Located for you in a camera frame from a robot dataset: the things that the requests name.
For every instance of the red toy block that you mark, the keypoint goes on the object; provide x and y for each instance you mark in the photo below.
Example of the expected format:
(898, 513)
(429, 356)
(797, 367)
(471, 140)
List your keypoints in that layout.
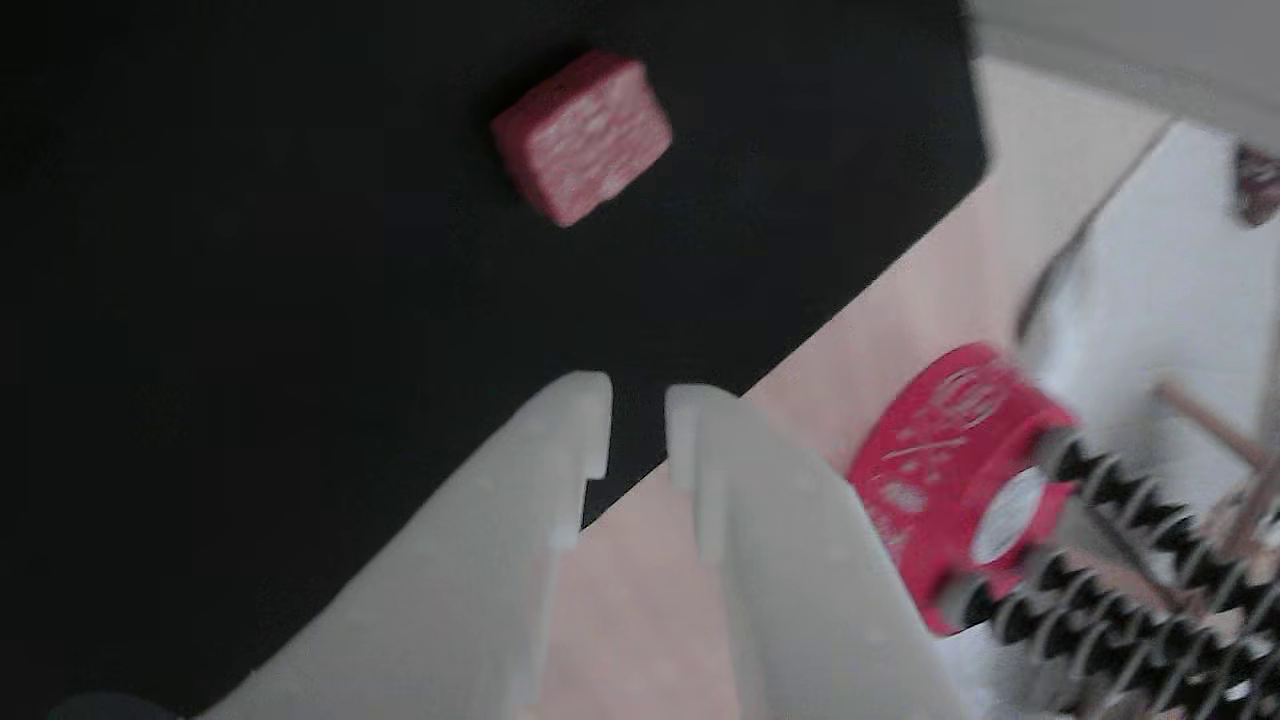
(585, 140)

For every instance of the black desk mat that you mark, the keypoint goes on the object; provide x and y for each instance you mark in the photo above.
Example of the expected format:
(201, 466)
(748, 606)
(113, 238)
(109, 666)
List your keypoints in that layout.
(300, 250)

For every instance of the wooden rod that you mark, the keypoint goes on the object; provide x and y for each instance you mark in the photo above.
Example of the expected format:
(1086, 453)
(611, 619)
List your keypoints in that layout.
(1210, 425)

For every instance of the dark red bag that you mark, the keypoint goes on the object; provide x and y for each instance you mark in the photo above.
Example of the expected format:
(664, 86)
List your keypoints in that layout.
(1260, 185)

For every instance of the pale grey door panel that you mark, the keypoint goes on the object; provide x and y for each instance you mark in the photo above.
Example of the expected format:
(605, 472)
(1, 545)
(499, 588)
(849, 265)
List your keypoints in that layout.
(1130, 50)

